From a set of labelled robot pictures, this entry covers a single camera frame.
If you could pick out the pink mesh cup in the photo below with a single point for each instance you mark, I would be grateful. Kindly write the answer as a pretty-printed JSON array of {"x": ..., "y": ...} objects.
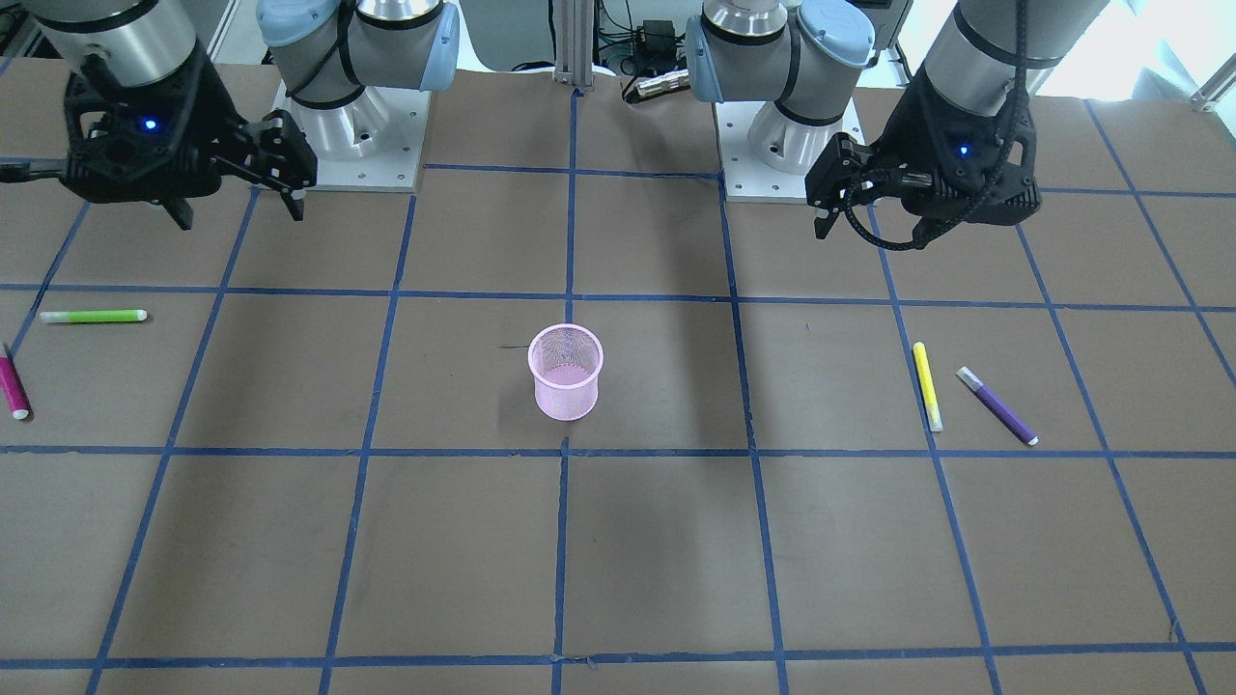
[{"x": 565, "y": 361}]

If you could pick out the aluminium frame post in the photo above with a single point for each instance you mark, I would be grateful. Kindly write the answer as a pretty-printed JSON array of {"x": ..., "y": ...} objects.
[{"x": 574, "y": 25}]

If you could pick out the black power adapter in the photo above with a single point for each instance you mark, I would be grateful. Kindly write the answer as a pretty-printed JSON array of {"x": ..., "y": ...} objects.
[{"x": 656, "y": 38}]

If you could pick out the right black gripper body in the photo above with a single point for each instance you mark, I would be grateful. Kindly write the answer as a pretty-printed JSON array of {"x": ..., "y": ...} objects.
[{"x": 214, "y": 108}]

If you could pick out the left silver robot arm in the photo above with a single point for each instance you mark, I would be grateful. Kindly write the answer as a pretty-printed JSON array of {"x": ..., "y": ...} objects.
[{"x": 807, "y": 61}]

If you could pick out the green pen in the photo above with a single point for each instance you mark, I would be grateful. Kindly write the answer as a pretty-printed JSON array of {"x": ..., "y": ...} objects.
[{"x": 93, "y": 317}]

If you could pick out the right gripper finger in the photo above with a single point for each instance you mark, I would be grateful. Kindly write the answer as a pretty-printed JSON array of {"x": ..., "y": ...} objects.
[{"x": 295, "y": 204}]

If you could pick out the purple pen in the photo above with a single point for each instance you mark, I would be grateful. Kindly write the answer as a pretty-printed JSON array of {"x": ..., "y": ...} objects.
[{"x": 998, "y": 407}]

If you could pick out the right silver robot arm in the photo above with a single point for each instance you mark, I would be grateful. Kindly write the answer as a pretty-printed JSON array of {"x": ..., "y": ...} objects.
[{"x": 328, "y": 52}]

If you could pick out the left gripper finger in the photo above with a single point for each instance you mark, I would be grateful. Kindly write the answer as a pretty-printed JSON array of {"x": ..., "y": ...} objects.
[{"x": 825, "y": 219}]

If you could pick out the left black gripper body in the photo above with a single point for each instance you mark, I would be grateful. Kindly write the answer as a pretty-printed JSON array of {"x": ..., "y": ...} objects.
[{"x": 917, "y": 130}]

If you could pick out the yellow pen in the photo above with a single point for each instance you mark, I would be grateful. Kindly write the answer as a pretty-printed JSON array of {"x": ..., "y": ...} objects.
[{"x": 930, "y": 400}]

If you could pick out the pink pen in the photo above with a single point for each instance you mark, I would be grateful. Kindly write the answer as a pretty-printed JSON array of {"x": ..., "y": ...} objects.
[{"x": 13, "y": 390}]

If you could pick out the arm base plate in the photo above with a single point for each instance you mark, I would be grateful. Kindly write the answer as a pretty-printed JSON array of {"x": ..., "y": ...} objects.
[
  {"x": 766, "y": 155},
  {"x": 373, "y": 144}
]

